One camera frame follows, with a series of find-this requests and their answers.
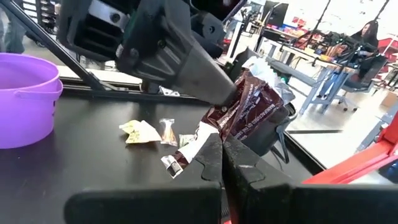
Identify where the black monitor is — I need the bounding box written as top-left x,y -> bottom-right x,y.
261,1 -> 290,29

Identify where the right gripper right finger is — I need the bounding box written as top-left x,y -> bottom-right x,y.
222,133 -> 398,224

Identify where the black office chair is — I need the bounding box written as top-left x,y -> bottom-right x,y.
337,52 -> 388,113

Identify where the orange clear-wrapped candy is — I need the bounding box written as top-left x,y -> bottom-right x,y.
159,118 -> 178,147

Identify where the purple plastic bucket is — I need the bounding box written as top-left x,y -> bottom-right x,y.
0,52 -> 64,150

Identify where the yellow candy packet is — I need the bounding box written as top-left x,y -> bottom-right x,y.
119,119 -> 163,145

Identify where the black shelf rack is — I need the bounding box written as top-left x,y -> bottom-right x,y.
21,0 -> 60,32

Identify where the grey-blue workbench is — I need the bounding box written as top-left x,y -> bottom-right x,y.
267,57 -> 358,116

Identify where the green clear-wrapped candy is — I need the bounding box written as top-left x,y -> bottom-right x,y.
178,133 -> 196,149

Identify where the person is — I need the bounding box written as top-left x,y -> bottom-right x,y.
349,19 -> 381,80

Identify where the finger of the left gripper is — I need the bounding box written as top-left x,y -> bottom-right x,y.
115,0 -> 238,107
190,11 -> 227,60

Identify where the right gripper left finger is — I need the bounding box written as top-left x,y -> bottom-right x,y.
63,133 -> 223,224

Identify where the black table mat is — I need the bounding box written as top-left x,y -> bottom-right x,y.
0,93 -> 315,224

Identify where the brown chocolate bar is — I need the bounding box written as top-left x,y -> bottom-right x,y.
160,55 -> 297,180

